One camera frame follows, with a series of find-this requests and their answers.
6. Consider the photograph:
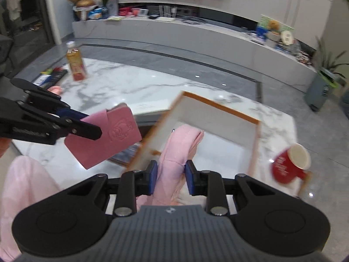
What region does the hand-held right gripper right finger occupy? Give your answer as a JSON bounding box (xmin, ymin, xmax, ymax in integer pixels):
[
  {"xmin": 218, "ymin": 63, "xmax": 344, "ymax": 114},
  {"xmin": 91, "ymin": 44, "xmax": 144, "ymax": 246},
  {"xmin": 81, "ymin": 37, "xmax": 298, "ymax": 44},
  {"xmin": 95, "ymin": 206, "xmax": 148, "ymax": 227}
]
[{"xmin": 185, "ymin": 160, "xmax": 276, "ymax": 217}]

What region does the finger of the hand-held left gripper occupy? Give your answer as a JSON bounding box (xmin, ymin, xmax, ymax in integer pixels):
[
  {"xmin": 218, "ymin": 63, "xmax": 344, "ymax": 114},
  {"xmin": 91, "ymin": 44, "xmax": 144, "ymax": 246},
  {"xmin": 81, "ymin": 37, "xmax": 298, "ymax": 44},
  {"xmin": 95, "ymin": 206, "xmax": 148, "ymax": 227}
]
[
  {"xmin": 9, "ymin": 78, "xmax": 90, "ymax": 121},
  {"xmin": 50, "ymin": 116, "xmax": 103, "ymax": 140}
]

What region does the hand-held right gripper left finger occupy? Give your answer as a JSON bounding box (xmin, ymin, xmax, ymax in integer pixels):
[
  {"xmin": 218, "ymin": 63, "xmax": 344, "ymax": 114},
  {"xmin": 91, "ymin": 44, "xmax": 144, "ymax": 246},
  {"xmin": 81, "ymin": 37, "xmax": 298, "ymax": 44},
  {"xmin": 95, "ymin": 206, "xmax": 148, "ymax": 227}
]
[{"xmin": 67, "ymin": 160, "xmax": 159, "ymax": 218}]

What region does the pink fabric pouch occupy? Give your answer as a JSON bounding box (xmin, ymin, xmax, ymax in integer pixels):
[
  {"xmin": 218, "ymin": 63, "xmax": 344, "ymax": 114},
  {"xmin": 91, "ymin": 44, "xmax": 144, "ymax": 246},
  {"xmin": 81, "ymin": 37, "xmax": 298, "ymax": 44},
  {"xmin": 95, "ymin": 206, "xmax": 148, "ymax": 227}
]
[{"xmin": 135, "ymin": 124, "xmax": 205, "ymax": 206}]

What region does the pink wallet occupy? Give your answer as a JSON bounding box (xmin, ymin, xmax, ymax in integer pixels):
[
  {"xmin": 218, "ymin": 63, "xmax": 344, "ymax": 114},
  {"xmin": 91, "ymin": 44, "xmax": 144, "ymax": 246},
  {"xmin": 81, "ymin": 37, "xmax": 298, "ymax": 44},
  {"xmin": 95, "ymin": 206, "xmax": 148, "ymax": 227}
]
[{"xmin": 64, "ymin": 103, "xmax": 143, "ymax": 170}]

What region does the orange storage box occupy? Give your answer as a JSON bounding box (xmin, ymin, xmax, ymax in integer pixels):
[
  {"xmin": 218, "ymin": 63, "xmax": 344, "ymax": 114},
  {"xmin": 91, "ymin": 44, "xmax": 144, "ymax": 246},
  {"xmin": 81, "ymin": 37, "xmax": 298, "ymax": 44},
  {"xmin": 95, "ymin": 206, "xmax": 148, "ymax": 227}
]
[{"xmin": 128, "ymin": 91, "xmax": 262, "ymax": 175}]

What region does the printed booklet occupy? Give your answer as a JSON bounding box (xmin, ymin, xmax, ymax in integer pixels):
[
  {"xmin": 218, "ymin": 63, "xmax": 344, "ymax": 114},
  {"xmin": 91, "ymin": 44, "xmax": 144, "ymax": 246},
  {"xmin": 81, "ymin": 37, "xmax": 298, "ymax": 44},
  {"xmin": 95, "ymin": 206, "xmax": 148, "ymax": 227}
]
[{"xmin": 108, "ymin": 143, "xmax": 142, "ymax": 167}]

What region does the coloured pen box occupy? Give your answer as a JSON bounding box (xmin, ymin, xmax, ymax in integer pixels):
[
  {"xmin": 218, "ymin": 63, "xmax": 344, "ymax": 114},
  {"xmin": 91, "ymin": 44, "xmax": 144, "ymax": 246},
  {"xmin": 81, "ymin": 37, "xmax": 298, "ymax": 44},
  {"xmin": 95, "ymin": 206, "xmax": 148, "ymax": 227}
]
[{"xmin": 33, "ymin": 65, "xmax": 68, "ymax": 90}]

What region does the tea bottle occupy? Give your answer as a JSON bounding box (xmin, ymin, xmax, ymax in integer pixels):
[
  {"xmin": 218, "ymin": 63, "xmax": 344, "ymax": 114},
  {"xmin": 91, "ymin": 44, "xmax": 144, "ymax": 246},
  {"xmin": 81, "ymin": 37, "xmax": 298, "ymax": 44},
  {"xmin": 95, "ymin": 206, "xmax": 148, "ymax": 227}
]
[{"xmin": 66, "ymin": 41, "xmax": 88, "ymax": 82}]

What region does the person's pink clothing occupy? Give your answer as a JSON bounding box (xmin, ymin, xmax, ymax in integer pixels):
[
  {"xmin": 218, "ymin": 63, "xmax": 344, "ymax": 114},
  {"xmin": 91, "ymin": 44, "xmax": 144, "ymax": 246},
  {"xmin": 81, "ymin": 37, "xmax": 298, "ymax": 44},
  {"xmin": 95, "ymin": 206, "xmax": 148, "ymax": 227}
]
[{"xmin": 0, "ymin": 155, "xmax": 63, "ymax": 262}]

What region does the dark sofa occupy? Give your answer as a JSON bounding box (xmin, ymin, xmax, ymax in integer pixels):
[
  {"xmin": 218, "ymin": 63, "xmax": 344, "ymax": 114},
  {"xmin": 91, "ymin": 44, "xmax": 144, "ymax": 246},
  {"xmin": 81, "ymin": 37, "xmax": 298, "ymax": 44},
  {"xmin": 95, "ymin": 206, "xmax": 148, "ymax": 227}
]
[{"xmin": 0, "ymin": 34, "xmax": 15, "ymax": 79}]

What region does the red mug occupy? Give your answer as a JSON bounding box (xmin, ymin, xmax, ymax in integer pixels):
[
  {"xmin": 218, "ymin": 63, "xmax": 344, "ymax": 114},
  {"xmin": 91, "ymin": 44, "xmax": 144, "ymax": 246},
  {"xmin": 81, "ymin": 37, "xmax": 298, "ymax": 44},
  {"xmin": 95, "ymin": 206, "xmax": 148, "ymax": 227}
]
[{"xmin": 271, "ymin": 143, "xmax": 312, "ymax": 183}]

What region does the gold vase with dried flowers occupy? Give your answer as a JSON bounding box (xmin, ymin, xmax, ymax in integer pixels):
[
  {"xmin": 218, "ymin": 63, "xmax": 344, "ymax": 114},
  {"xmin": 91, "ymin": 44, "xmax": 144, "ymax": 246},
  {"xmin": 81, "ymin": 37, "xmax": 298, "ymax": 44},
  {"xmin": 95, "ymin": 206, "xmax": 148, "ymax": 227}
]
[{"xmin": 65, "ymin": 0, "xmax": 96, "ymax": 21}]

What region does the white hanging cloth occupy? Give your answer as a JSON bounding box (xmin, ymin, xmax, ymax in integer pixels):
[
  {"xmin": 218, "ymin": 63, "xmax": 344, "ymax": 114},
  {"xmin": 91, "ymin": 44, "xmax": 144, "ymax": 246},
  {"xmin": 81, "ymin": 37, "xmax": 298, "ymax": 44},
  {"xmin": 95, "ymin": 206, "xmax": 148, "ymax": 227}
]
[{"xmin": 7, "ymin": 0, "xmax": 23, "ymax": 20}]

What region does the clear acrylic holder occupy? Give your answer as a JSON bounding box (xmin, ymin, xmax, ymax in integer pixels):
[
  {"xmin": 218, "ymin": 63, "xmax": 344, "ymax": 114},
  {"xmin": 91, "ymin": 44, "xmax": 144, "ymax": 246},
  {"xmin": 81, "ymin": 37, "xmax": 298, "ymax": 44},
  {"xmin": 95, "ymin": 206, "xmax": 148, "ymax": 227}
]
[{"xmin": 159, "ymin": 5, "xmax": 178, "ymax": 18}]

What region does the white tv cabinet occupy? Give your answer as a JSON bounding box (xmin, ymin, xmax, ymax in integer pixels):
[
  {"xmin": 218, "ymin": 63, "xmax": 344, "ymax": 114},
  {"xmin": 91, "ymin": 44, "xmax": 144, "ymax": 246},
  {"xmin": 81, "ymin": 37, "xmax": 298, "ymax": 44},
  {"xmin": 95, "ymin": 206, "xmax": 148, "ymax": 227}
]
[{"xmin": 72, "ymin": 1, "xmax": 318, "ymax": 93}]

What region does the grey trash bin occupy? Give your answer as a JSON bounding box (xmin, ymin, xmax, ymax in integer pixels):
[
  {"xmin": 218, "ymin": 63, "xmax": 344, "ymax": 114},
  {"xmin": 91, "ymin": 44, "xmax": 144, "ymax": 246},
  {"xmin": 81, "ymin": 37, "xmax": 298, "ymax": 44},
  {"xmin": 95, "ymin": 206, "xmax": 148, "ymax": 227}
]
[{"xmin": 304, "ymin": 69, "xmax": 340, "ymax": 112}]

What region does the green and blue printed box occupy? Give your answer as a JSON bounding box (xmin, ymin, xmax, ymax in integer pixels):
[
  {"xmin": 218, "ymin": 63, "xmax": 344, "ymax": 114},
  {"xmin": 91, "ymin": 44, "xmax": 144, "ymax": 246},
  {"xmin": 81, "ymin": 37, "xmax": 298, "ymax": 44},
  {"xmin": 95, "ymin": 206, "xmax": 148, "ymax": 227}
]
[{"xmin": 256, "ymin": 14, "xmax": 295, "ymax": 41}]

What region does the potted plant with long leaves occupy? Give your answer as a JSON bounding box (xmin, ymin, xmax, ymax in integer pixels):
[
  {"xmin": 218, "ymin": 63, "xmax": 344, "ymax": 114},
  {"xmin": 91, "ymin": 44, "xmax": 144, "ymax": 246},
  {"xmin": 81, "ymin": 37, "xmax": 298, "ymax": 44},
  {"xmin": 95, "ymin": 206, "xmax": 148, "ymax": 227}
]
[{"xmin": 315, "ymin": 35, "xmax": 349, "ymax": 79}]

